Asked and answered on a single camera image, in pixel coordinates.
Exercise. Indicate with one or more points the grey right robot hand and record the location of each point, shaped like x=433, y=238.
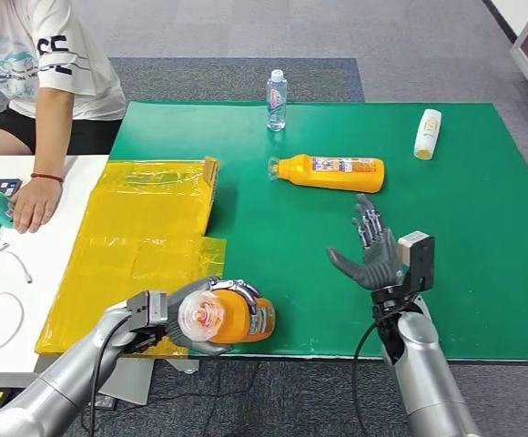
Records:
x=380, y=265

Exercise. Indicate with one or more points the person's left hand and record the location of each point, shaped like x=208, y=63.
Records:
x=39, y=204

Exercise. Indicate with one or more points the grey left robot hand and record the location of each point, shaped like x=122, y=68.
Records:
x=196, y=288

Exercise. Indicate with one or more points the large orange detergent bottle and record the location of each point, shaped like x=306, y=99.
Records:
x=241, y=320

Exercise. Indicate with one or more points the person's left forearm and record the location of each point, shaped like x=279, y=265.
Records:
x=52, y=137

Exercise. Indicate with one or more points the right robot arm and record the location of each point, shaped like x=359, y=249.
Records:
x=427, y=380

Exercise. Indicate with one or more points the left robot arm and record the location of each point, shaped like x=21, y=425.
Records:
x=54, y=392

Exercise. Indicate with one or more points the orange bottle with clear cap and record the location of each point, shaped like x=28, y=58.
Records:
x=332, y=173

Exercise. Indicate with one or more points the small white bottle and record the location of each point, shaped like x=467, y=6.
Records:
x=427, y=134

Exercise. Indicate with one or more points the clear plastic water bottle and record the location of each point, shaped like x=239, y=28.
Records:
x=276, y=101

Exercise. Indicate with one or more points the grey table foot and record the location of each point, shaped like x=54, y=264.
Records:
x=184, y=365

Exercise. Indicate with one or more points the yellow plastic sheet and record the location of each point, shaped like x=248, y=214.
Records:
x=146, y=229

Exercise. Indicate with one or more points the green table mat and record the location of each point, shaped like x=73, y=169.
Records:
x=427, y=181

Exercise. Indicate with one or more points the person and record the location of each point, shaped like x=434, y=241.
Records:
x=27, y=54

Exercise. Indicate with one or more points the power strip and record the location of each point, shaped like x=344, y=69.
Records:
x=106, y=402

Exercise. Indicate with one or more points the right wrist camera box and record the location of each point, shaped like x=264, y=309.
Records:
x=418, y=256

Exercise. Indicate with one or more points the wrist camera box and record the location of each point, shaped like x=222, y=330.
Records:
x=418, y=256
x=148, y=310

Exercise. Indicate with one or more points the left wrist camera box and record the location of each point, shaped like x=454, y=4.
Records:
x=148, y=310

